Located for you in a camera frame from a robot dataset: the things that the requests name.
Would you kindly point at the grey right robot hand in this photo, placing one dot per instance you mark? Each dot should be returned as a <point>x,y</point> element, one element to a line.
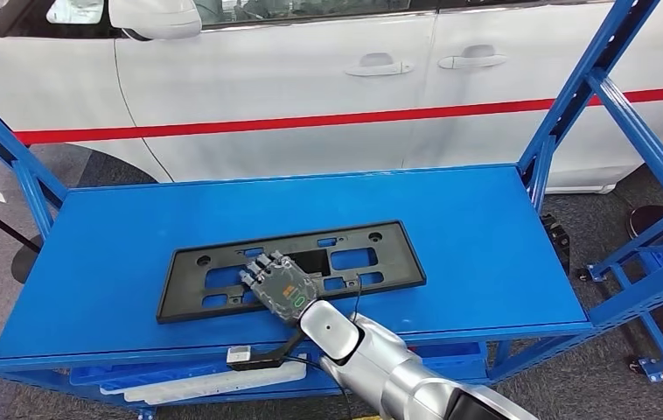
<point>282,287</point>

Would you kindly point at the black plastic plate frame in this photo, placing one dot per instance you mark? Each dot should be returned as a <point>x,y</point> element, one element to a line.
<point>184,295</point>

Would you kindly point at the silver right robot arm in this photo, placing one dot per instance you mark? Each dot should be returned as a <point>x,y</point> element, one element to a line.
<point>401,377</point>

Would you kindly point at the white plastic crate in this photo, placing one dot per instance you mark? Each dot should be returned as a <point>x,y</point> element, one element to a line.
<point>204,388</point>

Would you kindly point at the red barrier belt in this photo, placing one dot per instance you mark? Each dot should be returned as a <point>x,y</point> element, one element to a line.
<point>308,122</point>

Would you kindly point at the large blue metal rack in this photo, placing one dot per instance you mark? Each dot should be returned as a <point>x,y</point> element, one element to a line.
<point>105,243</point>

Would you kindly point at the white car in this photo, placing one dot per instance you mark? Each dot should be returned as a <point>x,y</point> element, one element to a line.
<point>308,69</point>

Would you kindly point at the black round stanchion base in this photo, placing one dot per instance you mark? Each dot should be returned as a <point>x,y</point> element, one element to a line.
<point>650,223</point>

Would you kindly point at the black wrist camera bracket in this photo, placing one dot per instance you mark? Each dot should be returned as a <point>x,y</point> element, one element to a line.
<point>268,360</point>

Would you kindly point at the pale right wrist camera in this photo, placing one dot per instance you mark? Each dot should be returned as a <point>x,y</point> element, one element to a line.
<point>239,355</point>

